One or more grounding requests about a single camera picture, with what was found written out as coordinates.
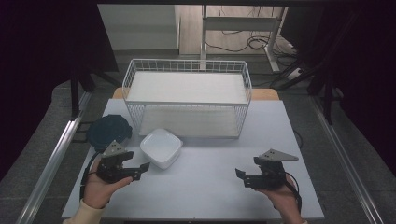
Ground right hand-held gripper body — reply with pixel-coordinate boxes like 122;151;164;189
243;148;300;190

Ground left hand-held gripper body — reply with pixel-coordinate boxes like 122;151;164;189
95;139;135;184

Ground round container dark blue lid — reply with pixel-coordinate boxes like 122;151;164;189
86;114;134;153

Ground white wire shelf rack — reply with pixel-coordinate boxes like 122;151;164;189
121;58;253;140

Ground person's right hand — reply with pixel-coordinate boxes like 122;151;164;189
255;174;302;219

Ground person's left hand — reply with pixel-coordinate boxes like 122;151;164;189
82;159;134;210

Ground white square plate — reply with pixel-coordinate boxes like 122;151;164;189
139;127;184;171

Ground wooden table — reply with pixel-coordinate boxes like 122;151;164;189
111;87;280;102

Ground black metal stand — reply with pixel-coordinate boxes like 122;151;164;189
69;61;123;121
270;12;344;126

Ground white power strip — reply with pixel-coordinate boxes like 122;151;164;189
286;67;304;81

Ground white cabinet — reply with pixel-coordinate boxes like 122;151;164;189
97;4;181;51

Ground dark curtain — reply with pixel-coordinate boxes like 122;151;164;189
279;0;396;179
0;0;120;182

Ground left hand-held gripper black cable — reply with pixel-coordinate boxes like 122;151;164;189
78;150;105;201

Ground hand-held gripper black cable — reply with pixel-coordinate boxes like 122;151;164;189
78;150;105;201
283;170;304;215

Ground right hand-held gripper black cable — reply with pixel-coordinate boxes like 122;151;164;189
283;170;304;215

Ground black floor bracket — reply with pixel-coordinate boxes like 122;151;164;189
72;120;95;144

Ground thin black cable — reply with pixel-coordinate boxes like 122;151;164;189
292;128;304;151

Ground aluminium rail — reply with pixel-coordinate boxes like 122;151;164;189
309;92;386;224
15;91;93;224

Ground black floor cables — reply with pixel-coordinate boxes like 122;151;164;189
205;5;301;61

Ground white metal desk frame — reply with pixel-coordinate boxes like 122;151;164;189
199;4;290;74

